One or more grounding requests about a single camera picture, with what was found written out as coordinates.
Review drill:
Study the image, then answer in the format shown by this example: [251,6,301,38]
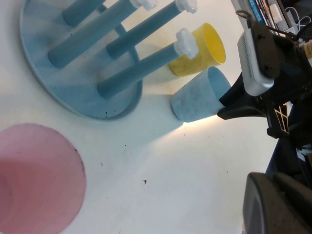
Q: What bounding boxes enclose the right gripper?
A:
[216,38,312,145]

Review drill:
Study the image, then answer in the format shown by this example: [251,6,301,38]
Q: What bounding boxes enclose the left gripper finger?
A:
[242,172,312,234]

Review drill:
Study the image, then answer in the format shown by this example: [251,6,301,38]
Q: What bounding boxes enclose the light blue plastic cup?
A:
[171,66,232,123]

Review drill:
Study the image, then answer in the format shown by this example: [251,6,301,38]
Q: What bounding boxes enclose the yellow plastic cup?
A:
[168,22,227,78]

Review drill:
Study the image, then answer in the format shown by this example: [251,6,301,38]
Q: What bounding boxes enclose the blue cup stand white caps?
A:
[19,0,198,121]

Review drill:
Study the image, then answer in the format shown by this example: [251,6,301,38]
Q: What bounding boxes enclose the pink plastic cup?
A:
[0,123,87,234]

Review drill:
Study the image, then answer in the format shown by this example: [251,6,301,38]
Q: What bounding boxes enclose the white power adapter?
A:
[269,3,284,24]

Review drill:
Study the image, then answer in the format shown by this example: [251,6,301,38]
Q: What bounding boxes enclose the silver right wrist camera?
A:
[237,28,275,97]

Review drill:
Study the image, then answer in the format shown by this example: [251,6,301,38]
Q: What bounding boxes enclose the black right camera cable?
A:
[234,8,253,25]

